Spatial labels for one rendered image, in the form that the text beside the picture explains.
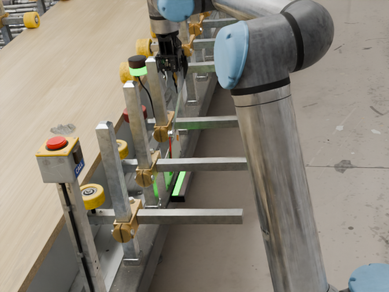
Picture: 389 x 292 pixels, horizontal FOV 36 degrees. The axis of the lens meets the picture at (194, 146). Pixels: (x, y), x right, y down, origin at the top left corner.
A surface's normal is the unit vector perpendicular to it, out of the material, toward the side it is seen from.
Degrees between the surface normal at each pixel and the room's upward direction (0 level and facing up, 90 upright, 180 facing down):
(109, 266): 0
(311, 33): 62
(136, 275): 0
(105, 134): 90
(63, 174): 90
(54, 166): 90
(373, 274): 5
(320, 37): 79
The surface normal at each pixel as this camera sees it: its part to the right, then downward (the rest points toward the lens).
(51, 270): 0.98, -0.03
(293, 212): 0.21, 0.14
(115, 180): -0.17, 0.50
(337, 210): -0.12, -0.87
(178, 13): 0.23, 0.45
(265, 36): 0.14, -0.29
